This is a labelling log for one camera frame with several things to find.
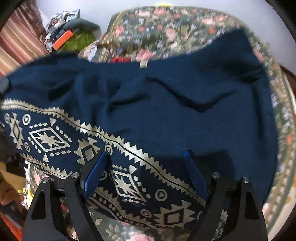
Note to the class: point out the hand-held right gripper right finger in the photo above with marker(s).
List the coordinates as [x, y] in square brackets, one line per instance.
[195, 176]

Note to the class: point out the striped pink curtain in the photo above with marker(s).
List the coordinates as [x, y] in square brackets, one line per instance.
[18, 41]

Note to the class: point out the dark teal cloth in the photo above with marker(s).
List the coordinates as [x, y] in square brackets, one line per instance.
[85, 24]

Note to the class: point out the yellow pillow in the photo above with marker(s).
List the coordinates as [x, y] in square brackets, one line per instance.
[163, 4]

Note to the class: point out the pile of printed clutter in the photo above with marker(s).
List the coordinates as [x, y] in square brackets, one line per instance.
[62, 17]

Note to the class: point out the floral blanket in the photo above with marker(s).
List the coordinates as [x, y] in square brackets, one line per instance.
[161, 30]

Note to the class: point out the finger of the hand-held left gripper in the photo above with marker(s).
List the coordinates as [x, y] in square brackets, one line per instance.
[4, 85]

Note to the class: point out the orange box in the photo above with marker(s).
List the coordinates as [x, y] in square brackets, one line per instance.
[63, 39]

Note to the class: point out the navy patterned garment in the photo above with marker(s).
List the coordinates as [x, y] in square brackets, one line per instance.
[161, 104]

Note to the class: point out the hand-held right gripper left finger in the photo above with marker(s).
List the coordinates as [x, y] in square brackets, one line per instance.
[97, 171]

